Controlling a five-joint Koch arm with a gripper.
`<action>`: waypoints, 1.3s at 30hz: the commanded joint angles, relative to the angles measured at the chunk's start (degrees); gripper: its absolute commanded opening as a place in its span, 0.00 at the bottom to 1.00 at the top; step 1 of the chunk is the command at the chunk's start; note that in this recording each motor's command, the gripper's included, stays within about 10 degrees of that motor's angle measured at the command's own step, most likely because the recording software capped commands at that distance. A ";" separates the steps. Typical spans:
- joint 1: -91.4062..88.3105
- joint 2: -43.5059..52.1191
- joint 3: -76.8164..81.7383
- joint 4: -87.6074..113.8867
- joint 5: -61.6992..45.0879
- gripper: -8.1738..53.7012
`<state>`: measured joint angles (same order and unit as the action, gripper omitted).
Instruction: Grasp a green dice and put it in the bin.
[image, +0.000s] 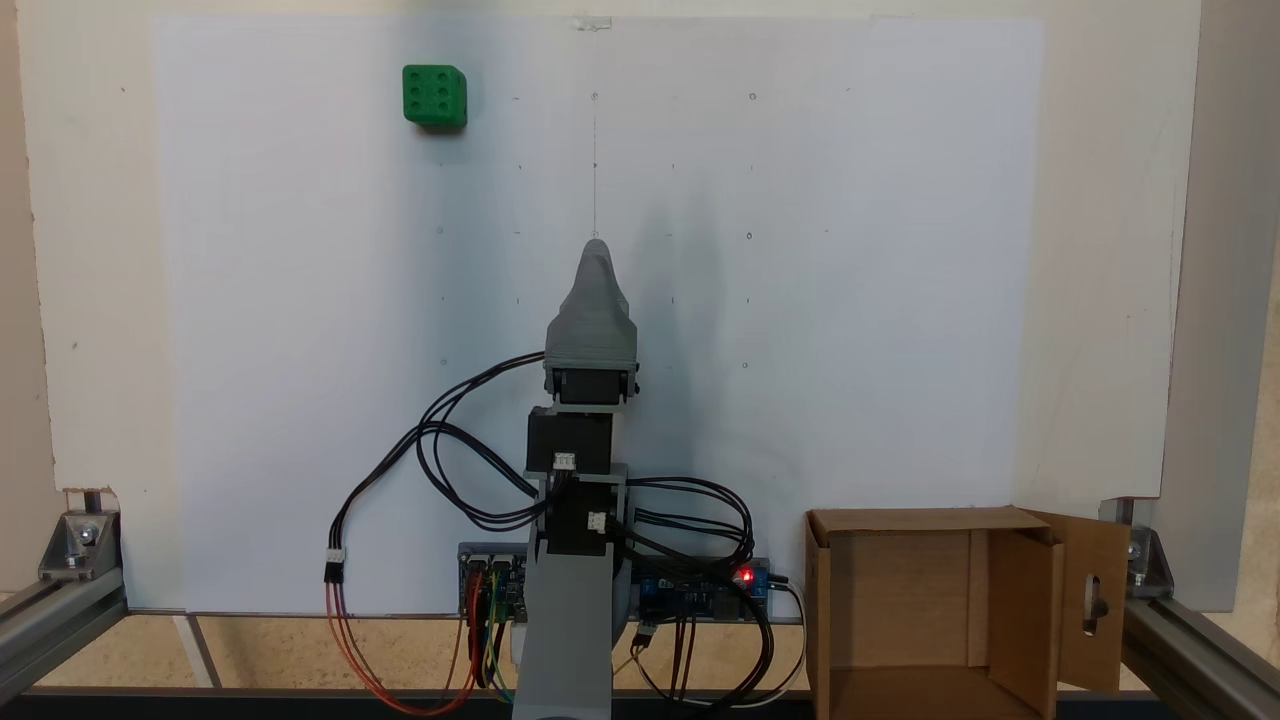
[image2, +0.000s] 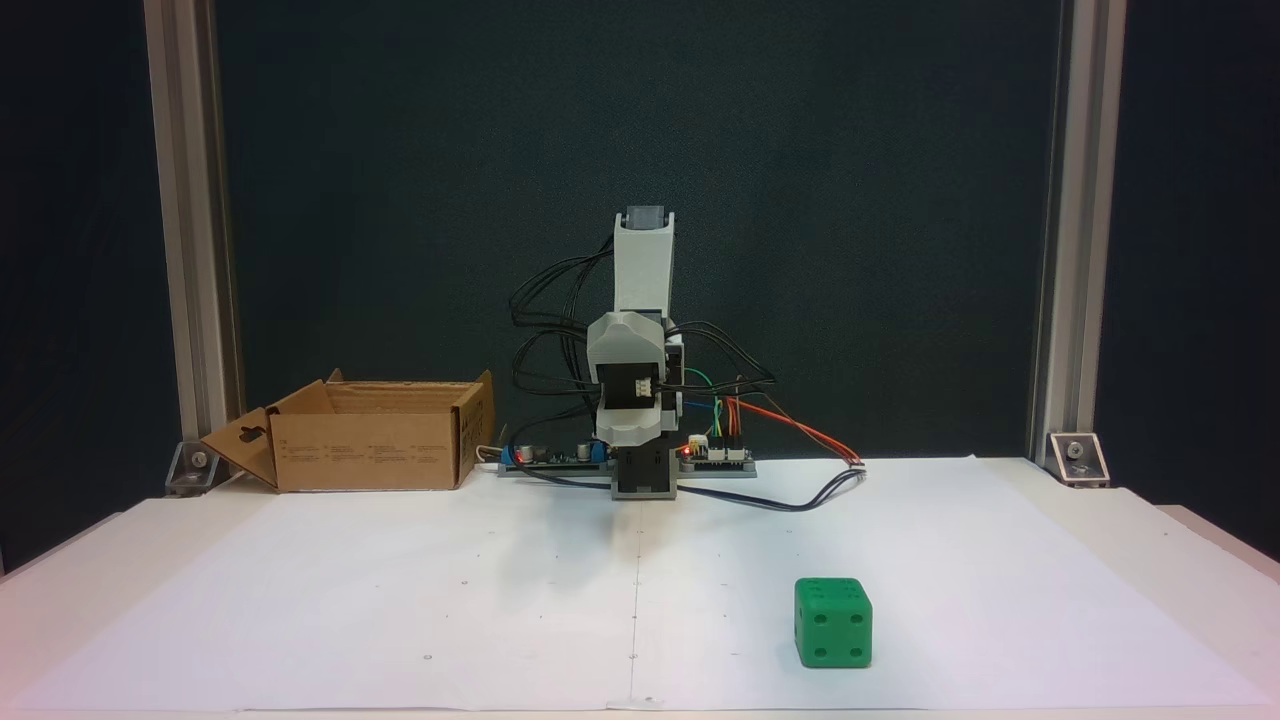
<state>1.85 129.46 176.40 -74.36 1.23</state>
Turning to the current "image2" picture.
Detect brown cardboard box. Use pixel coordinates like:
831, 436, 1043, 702
200, 369, 497, 493

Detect black base motor cable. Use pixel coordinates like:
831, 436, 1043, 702
512, 330, 601, 399

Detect black forearm motor cable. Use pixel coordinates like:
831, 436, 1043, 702
510, 235, 616, 333

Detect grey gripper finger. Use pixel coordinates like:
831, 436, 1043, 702
597, 404, 667, 447

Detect metal corner bracket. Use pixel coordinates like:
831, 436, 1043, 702
165, 440, 237, 497
1047, 432, 1111, 489

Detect green dice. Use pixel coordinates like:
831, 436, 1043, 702
795, 577, 873, 669

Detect black cable with white connector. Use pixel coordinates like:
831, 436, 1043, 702
512, 462, 867, 513

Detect blue circuit board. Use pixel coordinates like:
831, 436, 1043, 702
498, 438, 613, 473

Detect grey board mounting plate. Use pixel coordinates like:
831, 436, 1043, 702
497, 458, 758, 480

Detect black wrist motor cable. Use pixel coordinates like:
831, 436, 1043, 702
665, 320, 777, 397

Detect red and orange wires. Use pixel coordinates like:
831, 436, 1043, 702
725, 395, 866, 467

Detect circuit board with red LED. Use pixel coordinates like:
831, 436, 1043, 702
678, 435, 753, 469

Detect green wire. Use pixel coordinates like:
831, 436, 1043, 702
680, 369, 723, 441

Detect aluminium frame post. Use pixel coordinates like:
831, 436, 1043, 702
1028, 0, 1129, 466
143, 0, 246, 443

